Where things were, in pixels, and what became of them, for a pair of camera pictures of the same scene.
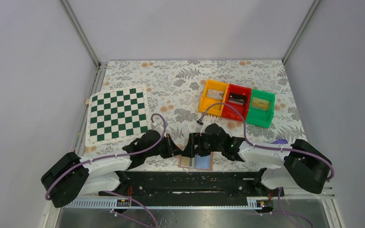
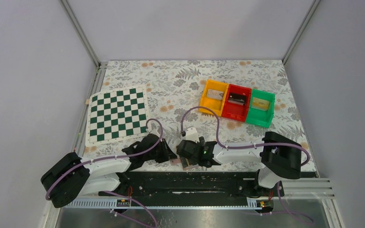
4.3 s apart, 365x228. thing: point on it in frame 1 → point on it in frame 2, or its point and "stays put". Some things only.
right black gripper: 194,146 → 184,149
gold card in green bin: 260,104 stays put
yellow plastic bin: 214,92 stays put
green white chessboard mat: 117,114 stays put
